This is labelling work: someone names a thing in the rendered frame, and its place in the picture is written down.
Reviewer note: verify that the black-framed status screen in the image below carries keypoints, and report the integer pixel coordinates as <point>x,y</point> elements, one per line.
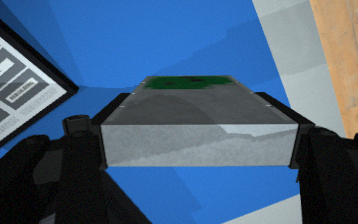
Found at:
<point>30,86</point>

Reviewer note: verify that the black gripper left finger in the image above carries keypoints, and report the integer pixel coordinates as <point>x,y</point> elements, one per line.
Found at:
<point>80,197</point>

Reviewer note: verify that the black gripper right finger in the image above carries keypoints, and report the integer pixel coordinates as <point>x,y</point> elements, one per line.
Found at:
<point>328,178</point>

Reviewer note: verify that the blue mat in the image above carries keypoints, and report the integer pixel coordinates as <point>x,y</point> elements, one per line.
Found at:
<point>108,47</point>

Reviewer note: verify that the black drive dock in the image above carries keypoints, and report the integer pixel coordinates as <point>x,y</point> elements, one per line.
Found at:
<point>120,209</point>

